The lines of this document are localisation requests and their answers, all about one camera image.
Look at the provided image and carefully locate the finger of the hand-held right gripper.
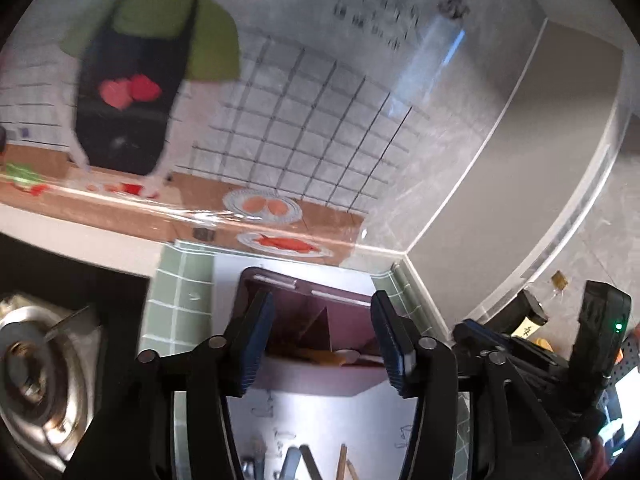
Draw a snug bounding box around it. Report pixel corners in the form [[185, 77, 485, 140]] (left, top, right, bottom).
[[451, 319, 523, 361]]

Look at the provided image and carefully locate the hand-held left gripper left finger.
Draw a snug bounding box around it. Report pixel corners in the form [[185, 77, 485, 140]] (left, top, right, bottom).
[[62, 290, 276, 480]]

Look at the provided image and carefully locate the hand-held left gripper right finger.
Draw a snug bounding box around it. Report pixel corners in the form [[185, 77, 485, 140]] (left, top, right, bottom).
[[371, 290, 586, 480]]

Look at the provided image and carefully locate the purple utensil holder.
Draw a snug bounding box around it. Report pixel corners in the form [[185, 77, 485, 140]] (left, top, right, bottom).
[[239, 266, 402, 397]]

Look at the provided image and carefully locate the blue plastic spoon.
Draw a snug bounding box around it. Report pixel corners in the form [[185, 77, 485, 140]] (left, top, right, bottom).
[[279, 444, 332, 480]]

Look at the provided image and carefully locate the person's right hand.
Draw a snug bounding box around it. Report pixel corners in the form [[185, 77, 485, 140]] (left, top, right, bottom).
[[582, 435, 621, 480]]

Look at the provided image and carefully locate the dark soy sauce bottle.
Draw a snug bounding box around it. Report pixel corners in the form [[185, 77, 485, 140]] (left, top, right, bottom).
[[507, 287, 551, 343]]

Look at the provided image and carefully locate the wooden spoon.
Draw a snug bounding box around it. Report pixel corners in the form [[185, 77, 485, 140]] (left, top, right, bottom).
[[299, 348, 362, 367]]

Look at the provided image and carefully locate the green checked table mat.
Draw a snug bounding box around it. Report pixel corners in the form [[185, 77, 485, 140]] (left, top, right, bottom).
[[139, 240, 473, 480]]

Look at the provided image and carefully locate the metal spoon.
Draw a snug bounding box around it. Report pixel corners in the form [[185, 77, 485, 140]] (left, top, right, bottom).
[[241, 455, 267, 480]]

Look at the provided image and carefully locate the gas stove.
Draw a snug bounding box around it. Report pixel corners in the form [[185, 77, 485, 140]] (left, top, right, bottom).
[[0, 232, 152, 480]]

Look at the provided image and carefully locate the cartoon wall poster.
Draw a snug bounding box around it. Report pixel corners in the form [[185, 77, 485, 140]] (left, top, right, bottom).
[[0, 0, 478, 263]]

